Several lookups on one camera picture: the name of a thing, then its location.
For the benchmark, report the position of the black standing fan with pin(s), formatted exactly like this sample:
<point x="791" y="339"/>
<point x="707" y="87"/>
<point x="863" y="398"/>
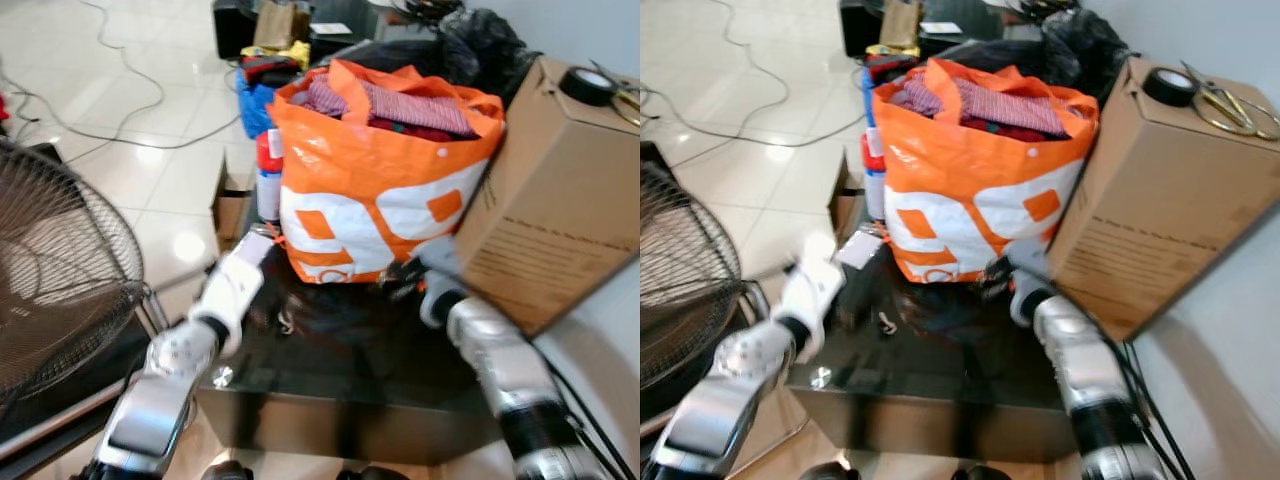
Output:
<point x="685" y="280"/>
<point x="60" y="270"/>

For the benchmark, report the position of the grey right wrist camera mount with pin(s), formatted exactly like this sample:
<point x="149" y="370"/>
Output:
<point x="1028" y="285"/>
<point x="442" y="285"/>

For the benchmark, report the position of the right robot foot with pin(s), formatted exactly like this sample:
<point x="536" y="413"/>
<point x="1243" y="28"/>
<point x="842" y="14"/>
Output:
<point x="980" y="473"/>

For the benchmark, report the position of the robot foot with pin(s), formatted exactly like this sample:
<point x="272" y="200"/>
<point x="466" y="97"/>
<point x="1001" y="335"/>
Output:
<point x="828" y="471"/>
<point x="226" y="471"/>
<point x="980" y="473"/>

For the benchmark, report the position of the black glass table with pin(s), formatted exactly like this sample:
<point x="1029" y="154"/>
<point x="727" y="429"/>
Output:
<point x="350" y="385"/>
<point x="940" y="385"/>

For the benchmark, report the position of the orange and white shopping bag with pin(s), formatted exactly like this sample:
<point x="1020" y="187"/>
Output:
<point x="380" y="215"/>
<point x="985" y="215"/>

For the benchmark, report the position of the black box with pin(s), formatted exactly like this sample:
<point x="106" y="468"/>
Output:
<point x="860" y="25"/>
<point x="232" y="25"/>

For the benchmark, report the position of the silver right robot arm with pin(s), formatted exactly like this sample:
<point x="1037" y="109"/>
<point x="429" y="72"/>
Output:
<point x="1085" y="370"/>
<point x="505" y="370"/>

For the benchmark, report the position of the white paper sheet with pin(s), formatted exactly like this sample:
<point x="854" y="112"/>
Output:
<point x="942" y="27"/>
<point x="335" y="28"/>

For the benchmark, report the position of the black garbage bag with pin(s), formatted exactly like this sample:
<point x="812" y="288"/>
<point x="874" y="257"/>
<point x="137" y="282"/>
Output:
<point x="490" y="45"/>
<point x="1095" y="45"/>

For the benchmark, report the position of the white paper tag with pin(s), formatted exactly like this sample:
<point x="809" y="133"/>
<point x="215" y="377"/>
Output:
<point x="860" y="250"/>
<point x="257" y="248"/>

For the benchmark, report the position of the pink striped cloth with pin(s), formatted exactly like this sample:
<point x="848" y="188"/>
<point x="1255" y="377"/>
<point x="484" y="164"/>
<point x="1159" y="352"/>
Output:
<point x="1010" y="105"/>
<point x="410" y="105"/>

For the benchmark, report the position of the blue bag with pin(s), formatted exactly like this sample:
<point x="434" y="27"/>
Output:
<point x="255" y="105"/>
<point x="870" y="100"/>

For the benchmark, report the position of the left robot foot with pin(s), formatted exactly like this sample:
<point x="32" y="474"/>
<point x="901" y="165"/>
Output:
<point x="828" y="471"/>
<point x="226" y="471"/>

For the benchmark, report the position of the dark red cloth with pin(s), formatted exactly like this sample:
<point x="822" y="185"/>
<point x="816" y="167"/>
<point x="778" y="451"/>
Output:
<point x="415" y="130"/>
<point x="1010" y="130"/>

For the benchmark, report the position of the black tape roll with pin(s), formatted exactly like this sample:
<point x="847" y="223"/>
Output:
<point x="1156" y="92"/>
<point x="572" y="90"/>

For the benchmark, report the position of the small open cardboard box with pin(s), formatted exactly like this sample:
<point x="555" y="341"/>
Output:
<point x="230" y="210"/>
<point x="845" y="200"/>

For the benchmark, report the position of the yellow cloth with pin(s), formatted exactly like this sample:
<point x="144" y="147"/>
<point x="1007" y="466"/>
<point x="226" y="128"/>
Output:
<point x="292" y="50"/>
<point x="895" y="50"/>

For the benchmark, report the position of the brown paper bag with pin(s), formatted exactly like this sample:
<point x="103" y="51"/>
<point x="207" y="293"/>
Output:
<point x="280" y="25"/>
<point x="900" y="25"/>

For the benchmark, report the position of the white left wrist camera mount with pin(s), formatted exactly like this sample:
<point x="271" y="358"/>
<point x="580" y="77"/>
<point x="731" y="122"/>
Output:
<point x="812" y="300"/>
<point x="228" y="300"/>

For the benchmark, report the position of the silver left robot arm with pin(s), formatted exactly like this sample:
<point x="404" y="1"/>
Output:
<point x="160" y="400"/>
<point x="725" y="400"/>

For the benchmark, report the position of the brown cardboard box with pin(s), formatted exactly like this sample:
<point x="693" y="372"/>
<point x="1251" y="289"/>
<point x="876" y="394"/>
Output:
<point x="1165" y="210"/>
<point x="550" y="200"/>

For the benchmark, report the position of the white bottle with red cap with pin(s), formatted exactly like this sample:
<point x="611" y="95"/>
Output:
<point x="270" y="175"/>
<point x="875" y="175"/>

